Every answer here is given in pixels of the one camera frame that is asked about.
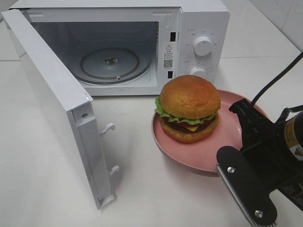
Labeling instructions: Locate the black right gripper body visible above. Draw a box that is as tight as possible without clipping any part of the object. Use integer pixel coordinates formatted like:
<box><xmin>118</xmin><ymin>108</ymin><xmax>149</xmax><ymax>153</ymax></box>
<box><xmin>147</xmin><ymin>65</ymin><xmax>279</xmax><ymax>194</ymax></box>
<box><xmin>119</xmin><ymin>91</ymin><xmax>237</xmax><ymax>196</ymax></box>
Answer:
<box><xmin>242</xmin><ymin>112</ymin><xmax>303</xmax><ymax>209</ymax></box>

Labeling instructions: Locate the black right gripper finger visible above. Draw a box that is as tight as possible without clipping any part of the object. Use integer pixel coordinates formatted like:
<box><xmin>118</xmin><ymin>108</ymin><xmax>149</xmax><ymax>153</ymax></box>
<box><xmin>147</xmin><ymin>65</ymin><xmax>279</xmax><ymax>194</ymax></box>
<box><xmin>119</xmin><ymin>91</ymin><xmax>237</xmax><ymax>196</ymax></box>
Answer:
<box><xmin>229</xmin><ymin>99</ymin><xmax>260</xmax><ymax>128</ymax></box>
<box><xmin>216</xmin><ymin>146</ymin><xmax>277</xmax><ymax>227</ymax></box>

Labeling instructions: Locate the burger with lettuce and cheese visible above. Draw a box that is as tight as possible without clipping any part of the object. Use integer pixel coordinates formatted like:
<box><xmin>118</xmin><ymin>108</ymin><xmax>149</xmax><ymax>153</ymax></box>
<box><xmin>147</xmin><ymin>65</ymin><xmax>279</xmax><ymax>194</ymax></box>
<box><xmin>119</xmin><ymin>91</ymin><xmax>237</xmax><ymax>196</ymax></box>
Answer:
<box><xmin>155</xmin><ymin>75</ymin><xmax>221</xmax><ymax>143</ymax></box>

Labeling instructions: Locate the pink round plate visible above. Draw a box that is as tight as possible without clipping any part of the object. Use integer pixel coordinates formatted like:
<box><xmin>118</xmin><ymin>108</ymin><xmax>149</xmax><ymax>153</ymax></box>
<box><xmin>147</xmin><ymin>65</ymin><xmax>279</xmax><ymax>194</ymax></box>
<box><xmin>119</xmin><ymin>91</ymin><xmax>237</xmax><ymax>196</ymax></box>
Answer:
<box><xmin>151</xmin><ymin>90</ymin><xmax>244</xmax><ymax>176</ymax></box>

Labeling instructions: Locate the white microwave door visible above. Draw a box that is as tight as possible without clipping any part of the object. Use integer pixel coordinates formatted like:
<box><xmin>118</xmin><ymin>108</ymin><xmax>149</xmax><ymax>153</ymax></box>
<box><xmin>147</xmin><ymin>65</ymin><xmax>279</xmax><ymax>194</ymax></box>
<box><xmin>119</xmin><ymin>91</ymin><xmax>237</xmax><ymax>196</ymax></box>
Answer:
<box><xmin>2</xmin><ymin>9</ymin><xmax>119</xmax><ymax>209</ymax></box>

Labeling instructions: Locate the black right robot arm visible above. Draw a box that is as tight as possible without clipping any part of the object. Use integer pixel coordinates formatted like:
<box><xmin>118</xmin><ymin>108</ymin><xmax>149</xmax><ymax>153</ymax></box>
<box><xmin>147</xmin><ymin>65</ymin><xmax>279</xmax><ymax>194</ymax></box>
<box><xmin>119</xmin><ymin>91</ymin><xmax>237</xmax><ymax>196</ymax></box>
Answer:
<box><xmin>216</xmin><ymin>99</ymin><xmax>303</xmax><ymax>227</ymax></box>

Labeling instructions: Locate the white lower timer knob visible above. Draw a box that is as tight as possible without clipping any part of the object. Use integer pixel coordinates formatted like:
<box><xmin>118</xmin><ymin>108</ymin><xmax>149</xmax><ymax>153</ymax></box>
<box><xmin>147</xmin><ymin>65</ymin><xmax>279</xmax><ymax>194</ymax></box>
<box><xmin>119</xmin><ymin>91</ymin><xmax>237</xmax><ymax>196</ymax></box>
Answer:
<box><xmin>190</xmin><ymin>67</ymin><xmax>207</xmax><ymax>78</ymax></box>

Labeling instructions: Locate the white upper power knob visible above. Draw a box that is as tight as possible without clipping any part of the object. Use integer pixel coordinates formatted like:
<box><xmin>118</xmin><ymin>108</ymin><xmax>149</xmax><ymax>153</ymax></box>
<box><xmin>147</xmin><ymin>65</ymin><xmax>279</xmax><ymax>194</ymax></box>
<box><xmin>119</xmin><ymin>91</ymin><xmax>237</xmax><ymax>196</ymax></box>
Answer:
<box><xmin>193</xmin><ymin>35</ymin><xmax>213</xmax><ymax>56</ymax></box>

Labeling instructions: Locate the white warning label sticker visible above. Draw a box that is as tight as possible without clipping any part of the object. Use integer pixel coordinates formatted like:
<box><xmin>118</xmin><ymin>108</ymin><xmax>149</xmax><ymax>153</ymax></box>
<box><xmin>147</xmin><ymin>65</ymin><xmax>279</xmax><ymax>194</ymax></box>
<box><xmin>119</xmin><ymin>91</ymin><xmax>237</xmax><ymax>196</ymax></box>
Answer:
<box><xmin>161</xmin><ymin>42</ymin><xmax>176</xmax><ymax>70</ymax></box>

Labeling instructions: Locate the glass microwave turntable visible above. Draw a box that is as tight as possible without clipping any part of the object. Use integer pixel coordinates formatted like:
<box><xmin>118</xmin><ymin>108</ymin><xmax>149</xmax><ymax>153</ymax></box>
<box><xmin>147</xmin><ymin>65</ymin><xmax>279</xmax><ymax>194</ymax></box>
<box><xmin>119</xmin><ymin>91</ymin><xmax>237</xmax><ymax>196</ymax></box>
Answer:
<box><xmin>77</xmin><ymin>47</ymin><xmax>152</xmax><ymax>85</ymax></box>

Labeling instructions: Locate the white microwave oven body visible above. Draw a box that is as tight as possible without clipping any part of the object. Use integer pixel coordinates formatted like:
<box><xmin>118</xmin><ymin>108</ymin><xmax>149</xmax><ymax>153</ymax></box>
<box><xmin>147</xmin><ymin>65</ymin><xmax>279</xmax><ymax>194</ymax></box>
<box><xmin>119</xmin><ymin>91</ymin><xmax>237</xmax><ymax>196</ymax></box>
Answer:
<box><xmin>8</xmin><ymin>0</ymin><xmax>230</xmax><ymax>96</ymax></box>

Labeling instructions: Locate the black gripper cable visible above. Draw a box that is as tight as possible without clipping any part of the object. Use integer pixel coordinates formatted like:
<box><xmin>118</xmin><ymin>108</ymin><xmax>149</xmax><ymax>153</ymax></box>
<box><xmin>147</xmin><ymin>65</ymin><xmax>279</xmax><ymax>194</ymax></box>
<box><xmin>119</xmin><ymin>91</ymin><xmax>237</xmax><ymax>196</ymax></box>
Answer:
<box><xmin>250</xmin><ymin>51</ymin><xmax>303</xmax><ymax>119</ymax></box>

